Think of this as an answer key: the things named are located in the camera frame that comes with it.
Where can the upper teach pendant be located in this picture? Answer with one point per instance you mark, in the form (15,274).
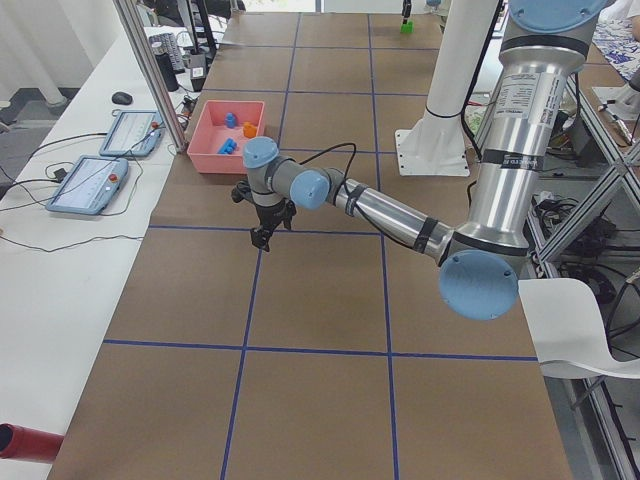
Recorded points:
(133,133)

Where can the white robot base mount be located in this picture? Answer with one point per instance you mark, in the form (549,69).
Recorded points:
(435,145)

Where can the orange sloped block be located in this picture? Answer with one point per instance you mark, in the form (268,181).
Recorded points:
(250,130)

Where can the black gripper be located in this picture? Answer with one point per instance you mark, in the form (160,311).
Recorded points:
(407,9)
(270,215)

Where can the small blue block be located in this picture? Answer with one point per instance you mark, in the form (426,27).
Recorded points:
(231,120)

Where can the aluminium frame post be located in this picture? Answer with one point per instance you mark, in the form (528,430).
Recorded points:
(138,40)

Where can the red cylinder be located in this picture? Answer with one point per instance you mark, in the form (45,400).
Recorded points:
(26,444)

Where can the black computer mouse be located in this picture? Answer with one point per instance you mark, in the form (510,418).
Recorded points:
(122,98)

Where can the black keyboard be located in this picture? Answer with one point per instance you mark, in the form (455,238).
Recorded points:
(169,43)

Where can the white curved sheet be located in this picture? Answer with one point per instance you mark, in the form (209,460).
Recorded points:
(567,331)

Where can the teach pendant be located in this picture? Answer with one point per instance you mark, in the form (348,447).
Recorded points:
(89,186)
(133,133)

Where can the long blue block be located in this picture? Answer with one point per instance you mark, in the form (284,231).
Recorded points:
(228,147)

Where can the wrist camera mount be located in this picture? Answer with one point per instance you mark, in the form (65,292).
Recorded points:
(242,192)

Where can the black bottle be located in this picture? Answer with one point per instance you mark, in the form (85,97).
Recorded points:
(165,66)

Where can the lower teach pendant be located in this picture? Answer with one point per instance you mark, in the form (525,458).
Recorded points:
(89,186)

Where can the pink plastic box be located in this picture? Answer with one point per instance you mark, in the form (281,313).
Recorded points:
(210,132)

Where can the green block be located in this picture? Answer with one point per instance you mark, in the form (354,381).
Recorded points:
(407,27)

